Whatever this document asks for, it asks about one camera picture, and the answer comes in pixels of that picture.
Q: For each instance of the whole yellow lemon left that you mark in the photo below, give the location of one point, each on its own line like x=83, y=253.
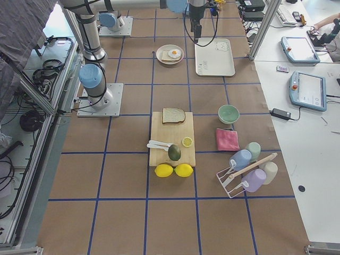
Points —
x=164, y=170

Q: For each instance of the bread slice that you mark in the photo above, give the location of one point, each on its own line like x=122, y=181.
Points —
x=165, y=57
x=173, y=115

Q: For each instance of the black power adapter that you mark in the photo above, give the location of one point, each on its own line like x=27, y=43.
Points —
x=284, y=115

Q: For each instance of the teach pendant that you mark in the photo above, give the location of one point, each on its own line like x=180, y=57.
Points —
x=308, y=90
x=298, y=50

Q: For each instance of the white round plate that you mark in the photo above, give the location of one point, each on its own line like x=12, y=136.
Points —
x=168, y=47

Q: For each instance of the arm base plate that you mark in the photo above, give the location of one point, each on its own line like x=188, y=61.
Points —
x=110, y=26
x=109, y=105

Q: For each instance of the blue mug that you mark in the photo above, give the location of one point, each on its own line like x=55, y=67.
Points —
x=240, y=160

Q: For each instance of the avocado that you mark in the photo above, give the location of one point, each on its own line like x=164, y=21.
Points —
x=174, y=152

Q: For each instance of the far teach pendant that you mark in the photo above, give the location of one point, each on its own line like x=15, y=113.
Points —
x=298, y=50

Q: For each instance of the whole yellow lemon right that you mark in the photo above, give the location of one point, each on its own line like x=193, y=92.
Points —
x=183, y=170

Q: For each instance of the lemon half slice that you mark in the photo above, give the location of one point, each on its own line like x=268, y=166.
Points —
x=187, y=142

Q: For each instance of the green bowl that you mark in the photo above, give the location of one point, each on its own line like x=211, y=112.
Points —
x=228, y=114

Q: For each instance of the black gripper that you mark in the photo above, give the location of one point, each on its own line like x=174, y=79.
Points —
x=195, y=14

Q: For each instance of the pink cloth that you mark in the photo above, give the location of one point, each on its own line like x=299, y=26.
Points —
x=227, y=140

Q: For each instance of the white plastic fork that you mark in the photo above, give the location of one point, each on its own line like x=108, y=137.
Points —
x=159, y=143

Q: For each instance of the beige mug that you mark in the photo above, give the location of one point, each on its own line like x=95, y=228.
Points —
x=271, y=169

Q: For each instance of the purple mug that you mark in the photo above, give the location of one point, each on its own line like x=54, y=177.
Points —
x=254, y=180

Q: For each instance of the fried egg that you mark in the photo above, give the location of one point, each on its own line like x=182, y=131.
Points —
x=174, y=54

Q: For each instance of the white wire mug rack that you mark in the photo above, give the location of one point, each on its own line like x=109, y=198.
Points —
x=231, y=180

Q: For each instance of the whole yellow lemon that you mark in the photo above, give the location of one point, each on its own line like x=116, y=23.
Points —
x=164, y=170
x=183, y=170

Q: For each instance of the green mug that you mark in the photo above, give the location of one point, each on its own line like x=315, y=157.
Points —
x=255, y=149

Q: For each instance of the wooden cutting board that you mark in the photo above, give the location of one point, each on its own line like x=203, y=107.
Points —
x=172, y=133

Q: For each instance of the white plastic knife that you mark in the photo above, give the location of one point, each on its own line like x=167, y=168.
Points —
x=155, y=146

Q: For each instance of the near teach pendant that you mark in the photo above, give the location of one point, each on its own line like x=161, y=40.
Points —
x=308, y=90

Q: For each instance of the white bear tray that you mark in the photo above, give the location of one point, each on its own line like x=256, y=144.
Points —
x=214, y=58

